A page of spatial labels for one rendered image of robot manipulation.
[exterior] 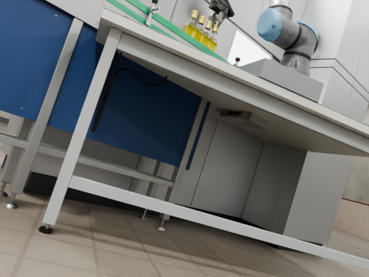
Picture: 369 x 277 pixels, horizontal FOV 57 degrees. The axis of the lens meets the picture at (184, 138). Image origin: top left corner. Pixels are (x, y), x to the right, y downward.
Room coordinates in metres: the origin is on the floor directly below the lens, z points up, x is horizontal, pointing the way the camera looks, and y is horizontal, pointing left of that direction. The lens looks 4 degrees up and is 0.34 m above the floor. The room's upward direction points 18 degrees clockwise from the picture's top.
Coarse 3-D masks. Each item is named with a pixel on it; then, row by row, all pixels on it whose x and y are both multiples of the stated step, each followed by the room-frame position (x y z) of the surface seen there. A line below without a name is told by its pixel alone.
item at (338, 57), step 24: (312, 0) 2.58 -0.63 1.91; (336, 0) 2.42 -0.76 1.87; (360, 0) 2.39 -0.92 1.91; (312, 24) 2.53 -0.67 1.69; (336, 24) 2.38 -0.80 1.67; (360, 24) 2.46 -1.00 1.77; (336, 48) 2.33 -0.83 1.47; (360, 48) 2.52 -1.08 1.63; (312, 72) 2.43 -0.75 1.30; (336, 72) 2.37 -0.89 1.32; (360, 72) 2.59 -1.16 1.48; (360, 96) 2.66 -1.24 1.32
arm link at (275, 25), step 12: (276, 0) 1.33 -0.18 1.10; (288, 0) 1.33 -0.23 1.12; (264, 12) 1.32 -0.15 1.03; (276, 12) 1.27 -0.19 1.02; (288, 12) 1.29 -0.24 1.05; (264, 24) 1.31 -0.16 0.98; (276, 24) 1.26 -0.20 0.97; (288, 24) 1.28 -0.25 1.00; (264, 36) 1.31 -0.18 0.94; (276, 36) 1.30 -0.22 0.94; (288, 36) 1.30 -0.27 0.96
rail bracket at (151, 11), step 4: (152, 0) 1.45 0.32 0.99; (156, 0) 1.45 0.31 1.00; (152, 4) 1.45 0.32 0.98; (148, 8) 1.46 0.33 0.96; (152, 8) 1.44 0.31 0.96; (156, 8) 1.42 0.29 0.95; (148, 12) 1.46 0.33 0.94; (152, 12) 1.45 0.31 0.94; (148, 16) 1.45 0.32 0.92; (148, 20) 1.45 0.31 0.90; (144, 24) 1.45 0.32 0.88; (148, 24) 1.45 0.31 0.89
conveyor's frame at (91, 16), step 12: (48, 0) 1.20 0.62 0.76; (60, 0) 1.22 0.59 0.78; (72, 0) 1.24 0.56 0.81; (84, 0) 1.27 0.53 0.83; (96, 0) 1.30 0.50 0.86; (72, 12) 1.25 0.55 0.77; (84, 12) 1.28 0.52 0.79; (96, 12) 1.31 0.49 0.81; (120, 12) 1.37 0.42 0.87; (96, 24) 1.32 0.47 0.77
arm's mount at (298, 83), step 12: (264, 60) 1.24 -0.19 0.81; (252, 72) 1.31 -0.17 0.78; (264, 72) 1.24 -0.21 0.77; (276, 72) 1.26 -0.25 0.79; (288, 72) 1.27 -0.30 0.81; (276, 84) 1.27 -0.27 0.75; (288, 84) 1.28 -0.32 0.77; (300, 84) 1.29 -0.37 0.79; (312, 84) 1.31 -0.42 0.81; (312, 96) 1.31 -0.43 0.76
